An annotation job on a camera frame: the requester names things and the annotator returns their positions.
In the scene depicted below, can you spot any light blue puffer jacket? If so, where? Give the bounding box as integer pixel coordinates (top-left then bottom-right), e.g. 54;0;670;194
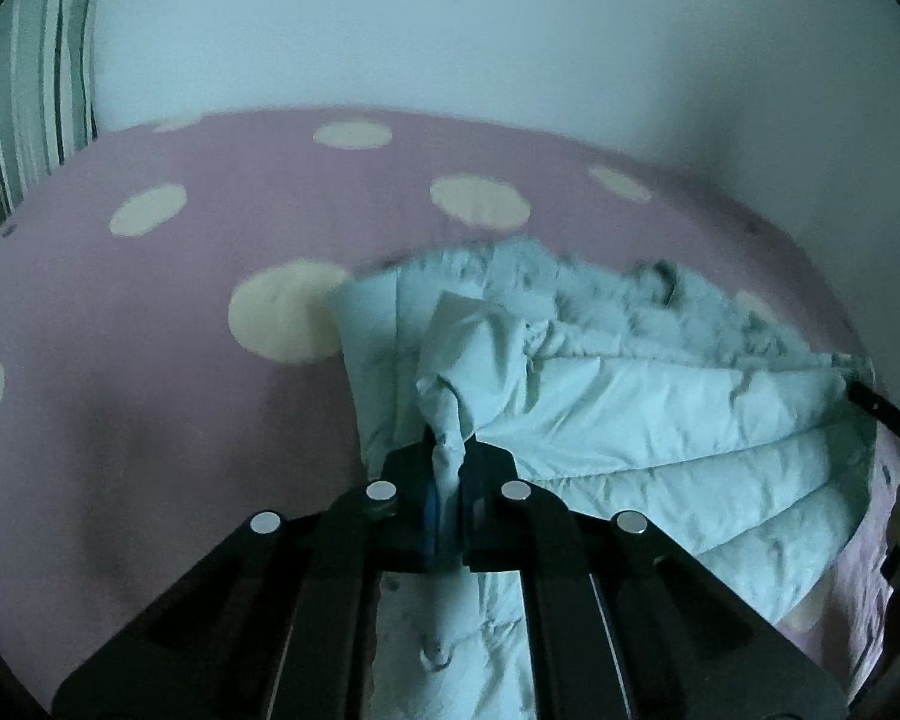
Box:
325;237;880;720

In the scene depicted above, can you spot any striped pillow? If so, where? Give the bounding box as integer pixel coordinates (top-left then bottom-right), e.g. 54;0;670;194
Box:
0;0;99;249

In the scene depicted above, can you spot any pink polka dot bedsheet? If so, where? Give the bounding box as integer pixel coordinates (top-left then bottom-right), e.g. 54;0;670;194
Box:
0;109;900;718

